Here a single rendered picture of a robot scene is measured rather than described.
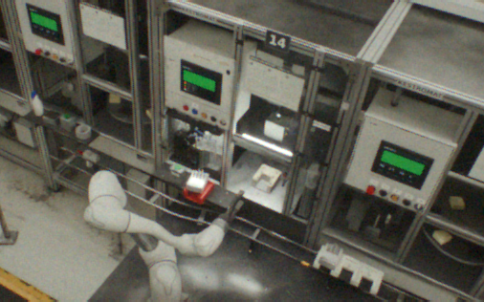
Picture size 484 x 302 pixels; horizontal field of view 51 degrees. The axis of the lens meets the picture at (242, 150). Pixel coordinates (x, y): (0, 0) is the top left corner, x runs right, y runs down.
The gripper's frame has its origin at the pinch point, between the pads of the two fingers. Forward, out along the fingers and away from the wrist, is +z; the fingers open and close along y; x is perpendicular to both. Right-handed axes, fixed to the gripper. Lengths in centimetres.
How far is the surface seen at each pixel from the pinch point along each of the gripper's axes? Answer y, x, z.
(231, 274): -44.4, -7.9, -17.2
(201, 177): -10.6, 31.6, 12.2
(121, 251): -108, 88, -2
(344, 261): -25, -63, 11
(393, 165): 47, -68, 18
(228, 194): -21.4, 15.5, 17.7
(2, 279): -111, 145, -61
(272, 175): -14.7, -2.7, 40.8
